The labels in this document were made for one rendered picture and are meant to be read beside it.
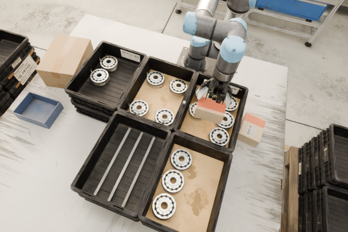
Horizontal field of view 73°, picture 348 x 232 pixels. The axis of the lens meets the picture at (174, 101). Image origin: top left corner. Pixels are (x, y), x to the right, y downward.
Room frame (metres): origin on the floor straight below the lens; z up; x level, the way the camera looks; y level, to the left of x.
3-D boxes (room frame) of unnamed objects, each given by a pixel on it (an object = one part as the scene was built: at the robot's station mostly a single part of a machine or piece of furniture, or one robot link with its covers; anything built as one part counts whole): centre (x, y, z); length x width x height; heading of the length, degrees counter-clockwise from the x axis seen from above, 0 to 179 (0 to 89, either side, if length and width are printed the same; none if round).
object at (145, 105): (0.63, 0.18, 0.86); 0.10 x 0.10 x 0.01
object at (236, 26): (0.66, -0.16, 1.40); 0.11 x 0.11 x 0.08; 80
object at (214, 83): (0.56, -0.16, 1.24); 0.09 x 0.08 x 0.12; 169
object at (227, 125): (0.63, -0.28, 0.86); 0.10 x 0.10 x 0.01
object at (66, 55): (0.94, 0.69, 0.78); 0.30 x 0.22 x 0.16; 179
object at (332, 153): (0.64, -1.19, 0.37); 0.40 x 0.30 x 0.45; 169
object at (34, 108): (0.61, 0.76, 0.74); 0.20 x 0.15 x 0.07; 78
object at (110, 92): (0.80, 0.38, 0.87); 0.40 x 0.30 x 0.11; 166
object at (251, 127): (0.66, -0.46, 0.74); 0.16 x 0.12 x 0.07; 160
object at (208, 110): (0.58, -0.17, 1.08); 0.16 x 0.12 x 0.07; 169
